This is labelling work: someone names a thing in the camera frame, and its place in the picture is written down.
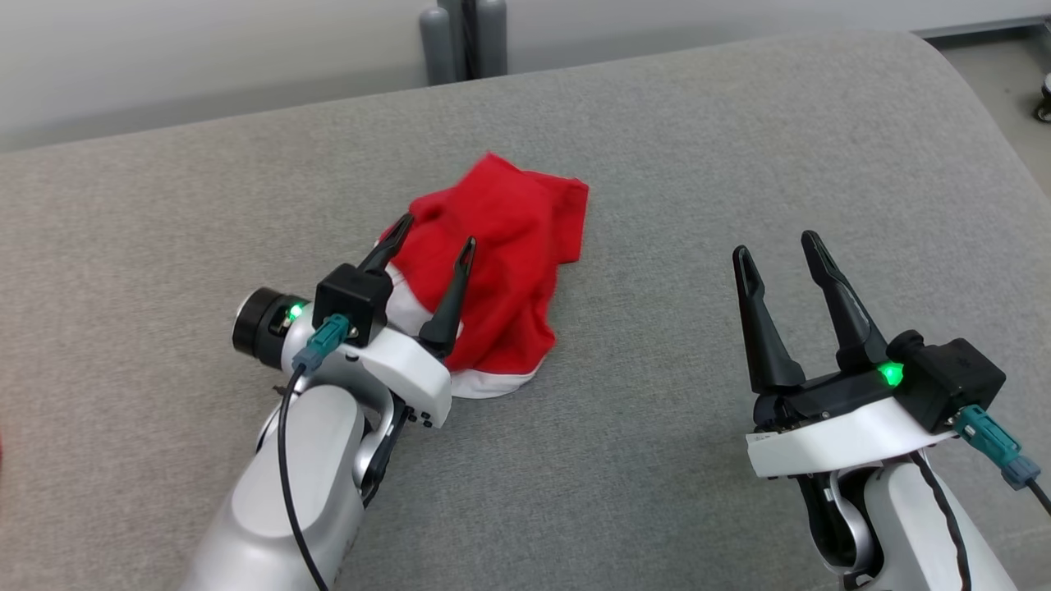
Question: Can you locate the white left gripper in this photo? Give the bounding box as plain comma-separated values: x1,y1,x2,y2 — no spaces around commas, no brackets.
232,213,477,429

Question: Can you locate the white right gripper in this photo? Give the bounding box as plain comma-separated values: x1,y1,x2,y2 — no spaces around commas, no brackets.
732,230,957,479

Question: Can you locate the red shorts white stripe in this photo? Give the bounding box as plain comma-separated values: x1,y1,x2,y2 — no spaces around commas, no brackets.
376,152,590,401

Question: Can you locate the grey fabric sofa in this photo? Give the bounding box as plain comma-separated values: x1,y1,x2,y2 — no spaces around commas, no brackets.
0,31,1051,591

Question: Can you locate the grey cylinder bumper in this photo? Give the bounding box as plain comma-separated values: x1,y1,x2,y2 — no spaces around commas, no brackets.
475,0,508,80
419,4,457,87

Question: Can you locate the left camera cable teal plug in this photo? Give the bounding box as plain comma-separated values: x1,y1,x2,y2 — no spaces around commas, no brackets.
278,314,352,591

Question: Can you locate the camera cable teal plug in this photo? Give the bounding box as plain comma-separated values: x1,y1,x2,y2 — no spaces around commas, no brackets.
952,405,1051,516
278,314,352,591

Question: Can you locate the right camera cable teal plug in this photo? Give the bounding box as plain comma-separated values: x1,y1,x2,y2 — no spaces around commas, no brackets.
952,405,1051,516

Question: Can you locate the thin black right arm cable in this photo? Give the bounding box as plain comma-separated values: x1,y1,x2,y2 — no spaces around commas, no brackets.
908,451,975,591

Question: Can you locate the grey metal post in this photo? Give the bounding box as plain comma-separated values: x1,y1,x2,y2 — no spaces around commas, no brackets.
439,0,481,83

